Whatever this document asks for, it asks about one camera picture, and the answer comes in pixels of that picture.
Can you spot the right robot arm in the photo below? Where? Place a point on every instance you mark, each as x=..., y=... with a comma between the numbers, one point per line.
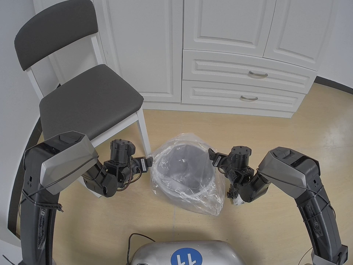
x=289, y=172

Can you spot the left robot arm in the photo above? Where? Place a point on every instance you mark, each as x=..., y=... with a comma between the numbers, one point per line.
x=66, y=156

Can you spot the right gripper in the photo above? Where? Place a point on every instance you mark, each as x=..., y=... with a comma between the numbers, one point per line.
x=224, y=166

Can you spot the clear printed wrapper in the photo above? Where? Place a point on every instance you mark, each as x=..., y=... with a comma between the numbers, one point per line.
x=237, y=202

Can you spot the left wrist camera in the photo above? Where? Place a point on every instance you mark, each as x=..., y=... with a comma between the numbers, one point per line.
x=131, y=151

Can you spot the white chair with grey cushions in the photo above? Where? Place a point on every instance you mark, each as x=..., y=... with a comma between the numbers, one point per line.
x=91, y=98

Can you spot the clear plastic bag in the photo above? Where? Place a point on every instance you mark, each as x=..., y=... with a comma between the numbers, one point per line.
x=204, y=203

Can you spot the white trash bin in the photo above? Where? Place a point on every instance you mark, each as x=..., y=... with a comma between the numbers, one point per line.
x=176, y=192

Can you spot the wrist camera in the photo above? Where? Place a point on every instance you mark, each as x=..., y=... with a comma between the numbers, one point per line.
x=131, y=151
x=229, y=156

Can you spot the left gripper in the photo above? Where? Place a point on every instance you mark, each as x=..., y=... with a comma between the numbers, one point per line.
x=136, y=167

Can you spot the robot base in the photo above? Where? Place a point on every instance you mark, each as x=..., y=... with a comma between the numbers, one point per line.
x=187, y=250

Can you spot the black plastic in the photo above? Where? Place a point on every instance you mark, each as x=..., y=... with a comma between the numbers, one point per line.
x=232, y=193

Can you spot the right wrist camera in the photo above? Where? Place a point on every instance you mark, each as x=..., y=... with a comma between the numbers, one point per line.
x=229, y=156

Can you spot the white wardrobe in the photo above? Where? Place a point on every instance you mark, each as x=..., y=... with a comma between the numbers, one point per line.
x=226, y=23

